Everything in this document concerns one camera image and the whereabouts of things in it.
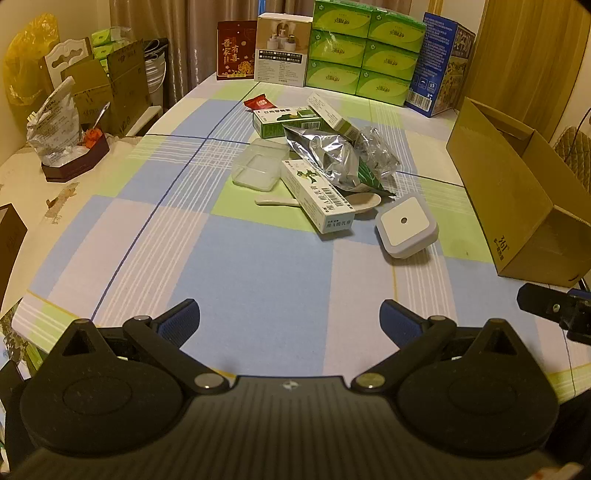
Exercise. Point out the crumpled silver printed bag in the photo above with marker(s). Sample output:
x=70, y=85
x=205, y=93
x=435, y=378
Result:
x=51, y=124

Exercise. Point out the clear plastic wrapper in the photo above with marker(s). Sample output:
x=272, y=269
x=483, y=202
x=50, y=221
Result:
x=376, y=147

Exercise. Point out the white product box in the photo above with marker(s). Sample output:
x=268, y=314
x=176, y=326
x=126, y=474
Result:
x=281, y=50

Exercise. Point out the desktop with checkered tablecloth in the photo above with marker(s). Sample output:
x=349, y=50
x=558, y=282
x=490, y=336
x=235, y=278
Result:
x=184, y=258

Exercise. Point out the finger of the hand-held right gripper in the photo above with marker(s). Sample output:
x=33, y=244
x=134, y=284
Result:
x=582, y=293
x=540, y=300

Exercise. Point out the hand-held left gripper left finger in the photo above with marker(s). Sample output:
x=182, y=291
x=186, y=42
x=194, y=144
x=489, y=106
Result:
x=182, y=321

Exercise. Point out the chair with quilted cover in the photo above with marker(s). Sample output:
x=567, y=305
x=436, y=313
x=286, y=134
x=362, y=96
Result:
x=575, y=147

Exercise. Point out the green and white carton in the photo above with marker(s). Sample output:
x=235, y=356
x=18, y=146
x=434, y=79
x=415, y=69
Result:
x=277, y=125

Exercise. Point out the thin metal stick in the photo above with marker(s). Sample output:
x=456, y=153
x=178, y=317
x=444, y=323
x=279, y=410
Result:
x=102, y=115

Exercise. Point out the brown curtain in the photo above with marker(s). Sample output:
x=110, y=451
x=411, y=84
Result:
x=194, y=32

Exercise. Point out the white cutout cardboard piece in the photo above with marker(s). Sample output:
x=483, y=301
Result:
x=53, y=76

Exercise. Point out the dark red wooden tray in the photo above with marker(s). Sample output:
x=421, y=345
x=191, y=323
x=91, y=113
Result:
x=78, y=166

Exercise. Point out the green printed bag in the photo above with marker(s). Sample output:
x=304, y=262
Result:
x=11, y=341

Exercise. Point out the small brown carton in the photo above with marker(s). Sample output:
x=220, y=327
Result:
x=87, y=92

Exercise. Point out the tall blue printed box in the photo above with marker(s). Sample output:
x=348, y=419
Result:
x=429, y=64

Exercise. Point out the white square night light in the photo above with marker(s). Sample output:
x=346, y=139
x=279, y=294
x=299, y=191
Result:
x=406, y=226

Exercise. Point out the clear plastic container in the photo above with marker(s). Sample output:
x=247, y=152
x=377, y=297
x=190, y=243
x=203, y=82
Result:
x=258, y=166

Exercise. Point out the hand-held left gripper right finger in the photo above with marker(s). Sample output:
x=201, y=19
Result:
x=399, y=323

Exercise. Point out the silver foil bag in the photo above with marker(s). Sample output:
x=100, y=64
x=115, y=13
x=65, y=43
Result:
x=323, y=154

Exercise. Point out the white plastic spoon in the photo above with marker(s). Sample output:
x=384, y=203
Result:
x=364, y=203

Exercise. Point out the yellow plastic bag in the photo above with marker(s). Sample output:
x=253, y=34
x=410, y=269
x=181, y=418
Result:
x=27, y=55

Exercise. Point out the red gift packet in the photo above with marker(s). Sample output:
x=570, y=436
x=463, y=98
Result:
x=235, y=50

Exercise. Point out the white carton with tree print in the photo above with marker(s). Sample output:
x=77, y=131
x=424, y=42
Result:
x=318, y=198

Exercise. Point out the white bucket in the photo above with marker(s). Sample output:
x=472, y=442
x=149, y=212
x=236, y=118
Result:
x=154, y=78

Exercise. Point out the dark brown box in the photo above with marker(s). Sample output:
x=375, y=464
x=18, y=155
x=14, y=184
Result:
x=11, y=244

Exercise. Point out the long white green-ended carton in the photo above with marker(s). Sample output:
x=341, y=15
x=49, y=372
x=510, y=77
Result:
x=330, y=115

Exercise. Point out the large brown carton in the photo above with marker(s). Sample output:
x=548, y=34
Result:
x=129, y=83

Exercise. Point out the brown cardboard box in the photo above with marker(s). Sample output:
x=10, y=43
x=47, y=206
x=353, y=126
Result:
x=508, y=207

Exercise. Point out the small green packet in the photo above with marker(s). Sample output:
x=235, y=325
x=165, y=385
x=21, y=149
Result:
x=104, y=39

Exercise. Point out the stack of green tissue packs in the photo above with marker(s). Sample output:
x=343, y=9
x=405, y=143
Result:
x=364, y=60

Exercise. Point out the yellow wooden door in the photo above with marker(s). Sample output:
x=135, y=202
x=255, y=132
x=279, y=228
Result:
x=521, y=55

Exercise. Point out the red snack packet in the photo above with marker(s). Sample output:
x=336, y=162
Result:
x=258, y=102

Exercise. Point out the small orange red object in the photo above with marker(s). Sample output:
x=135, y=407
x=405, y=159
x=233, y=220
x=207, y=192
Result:
x=92, y=137

